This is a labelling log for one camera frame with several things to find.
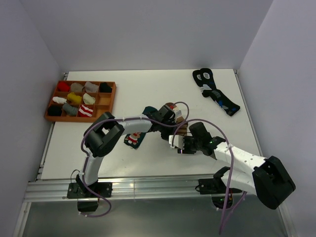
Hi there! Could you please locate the brown striped sock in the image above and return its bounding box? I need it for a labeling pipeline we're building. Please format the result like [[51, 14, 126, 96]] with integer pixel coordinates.
[[166, 102, 188, 136]]

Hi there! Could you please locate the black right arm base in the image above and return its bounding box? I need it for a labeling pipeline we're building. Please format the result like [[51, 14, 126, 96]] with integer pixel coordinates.
[[195, 178, 226, 209]]

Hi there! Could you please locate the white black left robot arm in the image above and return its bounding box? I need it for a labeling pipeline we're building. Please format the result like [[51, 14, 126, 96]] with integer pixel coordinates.
[[76, 105, 177, 197]]

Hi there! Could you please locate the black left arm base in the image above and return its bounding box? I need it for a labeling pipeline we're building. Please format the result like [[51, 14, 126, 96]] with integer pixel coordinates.
[[66, 182, 113, 214]]

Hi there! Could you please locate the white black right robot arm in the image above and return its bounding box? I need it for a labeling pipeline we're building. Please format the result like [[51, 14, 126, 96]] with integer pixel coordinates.
[[169, 122, 296, 209]]

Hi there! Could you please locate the dark green reindeer sock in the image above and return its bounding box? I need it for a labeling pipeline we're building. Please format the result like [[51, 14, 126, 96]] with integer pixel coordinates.
[[124, 106, 157, 150]]

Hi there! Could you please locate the black sports sock, right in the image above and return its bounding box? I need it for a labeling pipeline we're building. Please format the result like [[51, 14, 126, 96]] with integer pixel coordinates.
[[200, 68, 240, 117]]

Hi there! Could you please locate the black sports sock, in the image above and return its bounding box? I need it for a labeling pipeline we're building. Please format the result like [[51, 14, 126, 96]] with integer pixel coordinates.
[[200, 68, 240, 117], [192, 68, 222, 100]]

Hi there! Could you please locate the black sports sock, left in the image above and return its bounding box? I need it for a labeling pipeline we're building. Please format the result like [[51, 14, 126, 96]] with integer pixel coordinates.
[[192, 68, 222, 100]]

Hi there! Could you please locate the rolled black sock, top row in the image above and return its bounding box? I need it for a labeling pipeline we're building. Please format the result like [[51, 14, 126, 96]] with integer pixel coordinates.
[[99, 82, 113, 93]]

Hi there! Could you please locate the rolled black sock, row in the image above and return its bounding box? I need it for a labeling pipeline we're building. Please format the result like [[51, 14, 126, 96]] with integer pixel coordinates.
[[99, 82, 113, 93], [47, 105, 63, 117]]

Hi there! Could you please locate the rolled cream sock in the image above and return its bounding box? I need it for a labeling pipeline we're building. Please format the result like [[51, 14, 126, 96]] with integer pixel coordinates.
[[82, 93, 96, 105]]

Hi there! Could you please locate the rolled light grey sock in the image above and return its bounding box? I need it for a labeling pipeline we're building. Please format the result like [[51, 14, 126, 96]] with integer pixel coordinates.
[[84, 81, 99, 93]]

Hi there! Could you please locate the rolled red white striped sock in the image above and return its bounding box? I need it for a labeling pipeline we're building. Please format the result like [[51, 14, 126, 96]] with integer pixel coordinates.
[[78, 105, 93, 118]]

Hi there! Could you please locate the wooden compartment tray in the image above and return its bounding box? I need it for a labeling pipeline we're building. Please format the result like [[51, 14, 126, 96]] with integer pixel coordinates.
[[44, 80, 117, 122]]

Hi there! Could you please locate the rolled beige grey sock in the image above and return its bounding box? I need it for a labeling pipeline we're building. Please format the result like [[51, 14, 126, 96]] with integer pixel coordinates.
[[70, 82, 84, 93]]

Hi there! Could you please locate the rolled dark grey sock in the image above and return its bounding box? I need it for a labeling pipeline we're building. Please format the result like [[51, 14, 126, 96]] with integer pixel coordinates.
[[62, 103, 78, 117]]

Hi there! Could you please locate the rolled yellow sock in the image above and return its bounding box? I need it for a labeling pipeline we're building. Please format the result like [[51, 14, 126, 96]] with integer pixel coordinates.
[[67, 92, 82, 104]]

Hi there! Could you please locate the rolled black sock, bottom row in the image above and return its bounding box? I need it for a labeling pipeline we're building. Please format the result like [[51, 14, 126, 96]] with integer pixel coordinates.
[[47, 105, 63, 117]]

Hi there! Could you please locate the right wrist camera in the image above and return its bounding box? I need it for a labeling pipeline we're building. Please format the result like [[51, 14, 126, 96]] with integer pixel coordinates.
[[168, 135, 184, 150]]

